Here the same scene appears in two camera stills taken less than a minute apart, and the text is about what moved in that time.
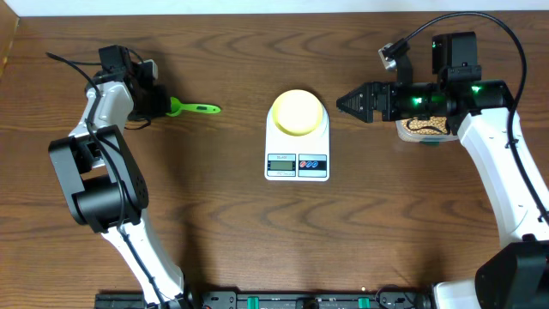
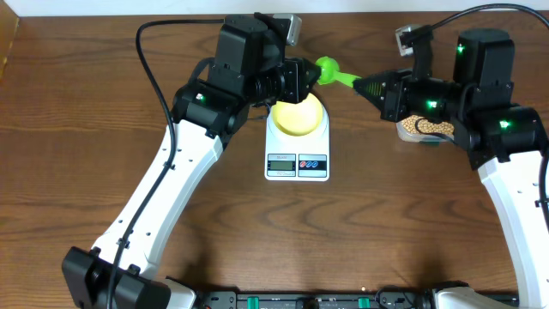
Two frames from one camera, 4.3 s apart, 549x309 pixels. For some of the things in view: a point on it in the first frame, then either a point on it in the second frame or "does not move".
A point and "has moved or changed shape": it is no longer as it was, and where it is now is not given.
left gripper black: [163, 93] to [288, 73]
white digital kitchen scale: [304, 158] does not move
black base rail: [282, 299] does not move
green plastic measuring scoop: [177, 106] has moved or changed shape
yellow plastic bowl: [298, 112] does not move
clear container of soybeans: [427, 136] does not move
